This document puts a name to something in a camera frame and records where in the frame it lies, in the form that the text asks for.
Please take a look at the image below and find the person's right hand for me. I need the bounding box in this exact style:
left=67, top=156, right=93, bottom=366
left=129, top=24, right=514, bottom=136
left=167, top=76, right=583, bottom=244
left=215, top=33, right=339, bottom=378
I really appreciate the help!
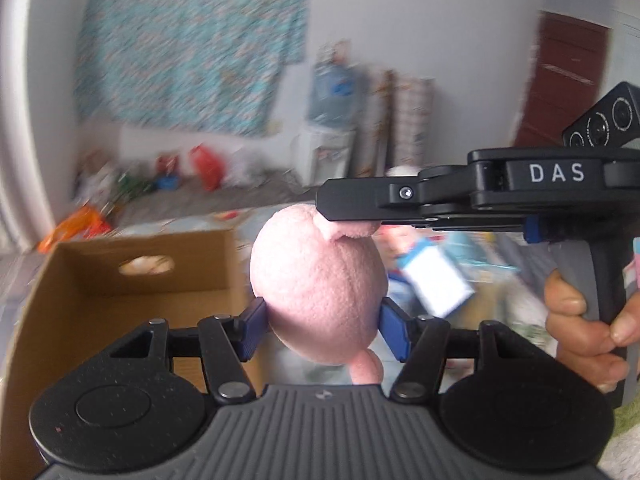
left=544, top=269, right=640, bottom=393

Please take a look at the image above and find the orange snack packet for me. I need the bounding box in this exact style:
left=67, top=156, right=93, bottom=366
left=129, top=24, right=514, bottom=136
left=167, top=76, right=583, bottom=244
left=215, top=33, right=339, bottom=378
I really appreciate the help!
left=37, top=207, right=113, bottom=253

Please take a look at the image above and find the pile of small packets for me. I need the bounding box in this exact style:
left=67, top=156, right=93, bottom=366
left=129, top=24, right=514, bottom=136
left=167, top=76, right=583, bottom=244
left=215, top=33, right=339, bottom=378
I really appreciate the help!
left=75, top=160, right=156, bottom=206

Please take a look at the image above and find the clear plastic bag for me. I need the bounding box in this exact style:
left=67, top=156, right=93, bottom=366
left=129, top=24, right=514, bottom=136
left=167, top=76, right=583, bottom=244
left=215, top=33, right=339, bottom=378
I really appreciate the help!
left=222, top=147, right=266, bottom=186

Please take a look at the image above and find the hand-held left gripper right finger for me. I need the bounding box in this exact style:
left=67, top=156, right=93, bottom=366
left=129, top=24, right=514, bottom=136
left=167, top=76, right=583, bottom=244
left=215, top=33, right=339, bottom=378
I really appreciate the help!
left=377, top=297, right=556, bottom=403

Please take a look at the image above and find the red packet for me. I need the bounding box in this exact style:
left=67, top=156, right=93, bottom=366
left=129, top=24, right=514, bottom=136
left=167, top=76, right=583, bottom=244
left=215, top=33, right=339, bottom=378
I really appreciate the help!
left=155, top=152, right=181, bottom=176

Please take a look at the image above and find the white blue packet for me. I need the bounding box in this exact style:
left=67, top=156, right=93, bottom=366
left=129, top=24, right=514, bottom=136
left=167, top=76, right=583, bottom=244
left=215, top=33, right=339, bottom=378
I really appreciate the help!
left=400, top=240, right=475, bottom=320

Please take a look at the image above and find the pomegranate print mat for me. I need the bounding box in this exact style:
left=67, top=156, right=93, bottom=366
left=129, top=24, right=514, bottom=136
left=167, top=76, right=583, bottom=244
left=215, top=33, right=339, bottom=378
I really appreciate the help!
left=120, top=205, right=556, bottom=386

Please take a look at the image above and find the teal floral wall cloth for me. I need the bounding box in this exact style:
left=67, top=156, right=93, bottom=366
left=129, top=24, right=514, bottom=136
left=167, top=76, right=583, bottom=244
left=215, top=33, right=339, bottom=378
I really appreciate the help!
left=75, top=0, right=311, bottom=138

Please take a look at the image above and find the rolled plaid mat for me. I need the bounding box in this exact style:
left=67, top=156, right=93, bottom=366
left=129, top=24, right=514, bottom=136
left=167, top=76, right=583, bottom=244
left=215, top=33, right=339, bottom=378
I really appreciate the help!
left=392, top=72, right=436, bottom=168

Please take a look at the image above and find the brown cardboard box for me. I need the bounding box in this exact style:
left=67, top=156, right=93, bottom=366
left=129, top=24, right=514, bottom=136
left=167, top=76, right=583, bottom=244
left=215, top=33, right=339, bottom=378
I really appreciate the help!
left=0, top=230, right=266, bottom=480

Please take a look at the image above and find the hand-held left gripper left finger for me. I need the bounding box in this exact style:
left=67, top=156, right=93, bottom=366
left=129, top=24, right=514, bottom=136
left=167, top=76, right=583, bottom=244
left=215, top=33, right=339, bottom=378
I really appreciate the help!
left=109, top=297, right=268, bottom=407

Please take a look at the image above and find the white water dispenser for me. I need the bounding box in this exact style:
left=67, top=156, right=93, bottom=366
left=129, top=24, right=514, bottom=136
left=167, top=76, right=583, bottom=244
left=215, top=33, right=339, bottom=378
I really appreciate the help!
left=292, top=125, right=358, bottom=188

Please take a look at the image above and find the red plastic bag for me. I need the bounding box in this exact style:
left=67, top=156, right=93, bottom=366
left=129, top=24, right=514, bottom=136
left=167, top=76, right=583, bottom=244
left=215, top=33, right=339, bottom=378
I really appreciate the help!
left=189, top=144, right=226, bottom=192

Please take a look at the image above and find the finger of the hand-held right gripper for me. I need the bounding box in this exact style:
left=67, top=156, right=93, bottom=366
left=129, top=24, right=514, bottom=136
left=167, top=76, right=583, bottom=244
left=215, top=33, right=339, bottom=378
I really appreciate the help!
left=316, top=164, right=523, bottom=233

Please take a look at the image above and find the pink round plush toy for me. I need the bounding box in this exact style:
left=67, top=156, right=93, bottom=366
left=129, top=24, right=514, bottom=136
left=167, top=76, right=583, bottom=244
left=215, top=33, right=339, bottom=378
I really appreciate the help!
left=249, top=204, right=388, bottom=386

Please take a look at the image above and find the grey curtain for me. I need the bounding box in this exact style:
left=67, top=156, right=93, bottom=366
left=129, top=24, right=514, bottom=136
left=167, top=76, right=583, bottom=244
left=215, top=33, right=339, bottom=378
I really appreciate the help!
left=0, top=0, right=58, bottom=256

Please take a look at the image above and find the white wardrobe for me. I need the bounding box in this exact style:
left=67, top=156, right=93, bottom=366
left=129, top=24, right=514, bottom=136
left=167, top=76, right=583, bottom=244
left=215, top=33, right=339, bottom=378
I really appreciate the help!
left=602, top=0, right=640, bottom=96

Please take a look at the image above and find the rolled floral mat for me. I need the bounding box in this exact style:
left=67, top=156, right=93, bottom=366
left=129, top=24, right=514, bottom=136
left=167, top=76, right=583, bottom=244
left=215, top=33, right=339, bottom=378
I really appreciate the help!
left=357, top=67, right=396, bottom=176

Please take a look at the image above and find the brown wooden door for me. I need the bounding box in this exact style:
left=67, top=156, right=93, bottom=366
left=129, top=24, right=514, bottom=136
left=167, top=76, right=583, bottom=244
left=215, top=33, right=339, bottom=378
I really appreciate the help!
left=515, top=10, right=613, bottom=148

